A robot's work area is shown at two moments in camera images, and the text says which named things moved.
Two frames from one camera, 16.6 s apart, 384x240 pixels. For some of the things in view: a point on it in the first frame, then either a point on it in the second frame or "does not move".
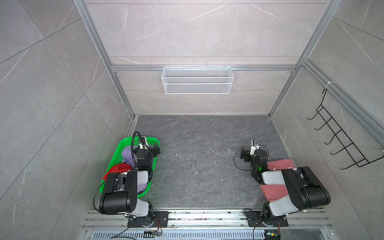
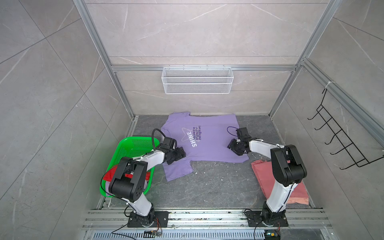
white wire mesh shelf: (197, 80) does not move
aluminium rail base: (229, 225) does not move
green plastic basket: (129, 142) does not move
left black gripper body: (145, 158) → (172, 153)
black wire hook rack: (359, 160) does not move
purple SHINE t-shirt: (127, 154) → (204, 138)
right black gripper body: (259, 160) → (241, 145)
